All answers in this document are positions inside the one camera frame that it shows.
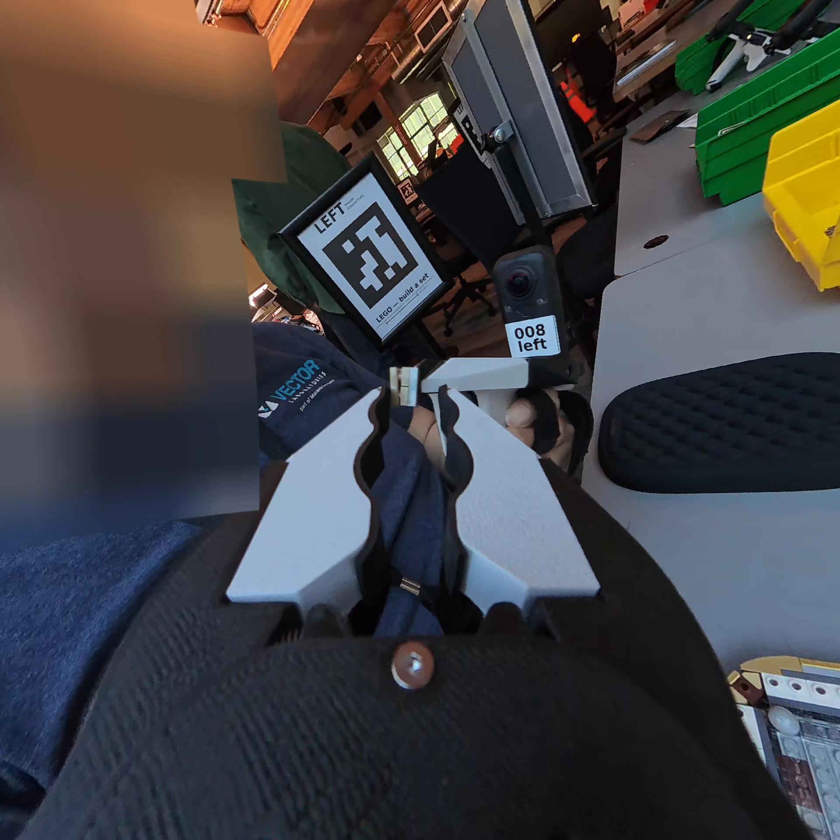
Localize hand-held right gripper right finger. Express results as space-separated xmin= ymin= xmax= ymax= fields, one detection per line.
xmin=436 ymin=386 xmax=601 ymax=621

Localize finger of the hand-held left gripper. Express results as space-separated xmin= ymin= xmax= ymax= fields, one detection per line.
xmin=420 ymin=357 xmax=533 ymax=395

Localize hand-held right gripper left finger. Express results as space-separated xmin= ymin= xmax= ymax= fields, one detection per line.
xmin=225 ymin=386 xmax=395 ymax=621

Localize partly built lego model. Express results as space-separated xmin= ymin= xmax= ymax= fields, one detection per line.
xmin=727 ymin=656 xmax=840 ymax=840

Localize person's left hand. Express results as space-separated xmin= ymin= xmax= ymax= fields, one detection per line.
xmin=408 ymin=388 xmax=592 ymax=483

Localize black mesh office chair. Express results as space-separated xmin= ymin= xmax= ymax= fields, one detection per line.
xmin=413 ymin=141 xmax=618 ymax=342

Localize framed marker sign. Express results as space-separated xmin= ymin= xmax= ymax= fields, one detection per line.
xmin=279 ymin=154 xmax=455 ymax=347

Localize arched window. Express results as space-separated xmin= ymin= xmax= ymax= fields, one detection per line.
xmin=377 ymin=92 xmax=462 ymax=179

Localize grey panel on stand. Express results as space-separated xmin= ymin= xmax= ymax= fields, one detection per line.
xmin=443 ymin=0 xmax=598 ymax=221

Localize brown wallet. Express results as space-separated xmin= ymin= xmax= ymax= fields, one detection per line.
xmin=629 ymin=110 xmax=690 ymax=144

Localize black padded mat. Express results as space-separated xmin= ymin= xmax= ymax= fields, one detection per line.
xmin=597 ymin=352 xmax=840 ymax=494

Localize dark green jacket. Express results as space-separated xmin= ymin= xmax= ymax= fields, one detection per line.
xmin=231 ymin=125 xmax=357 ymax=317

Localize large green plastic bin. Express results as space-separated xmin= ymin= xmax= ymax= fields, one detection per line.
xmin=694 ymin=29 xmax=840 ymax=201

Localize small green plastic bin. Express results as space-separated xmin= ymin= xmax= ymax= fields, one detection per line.
xmin=675 ymin=0 xmax=808 ymax=96

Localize yellow plastic bin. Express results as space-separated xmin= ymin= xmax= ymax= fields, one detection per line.
xmin=763 ymin=98 xmax=840 ymax=293

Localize white tool with black handle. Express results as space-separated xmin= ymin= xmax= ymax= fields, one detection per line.
xmin=705 ymin=16 xmax=791 ymax=93

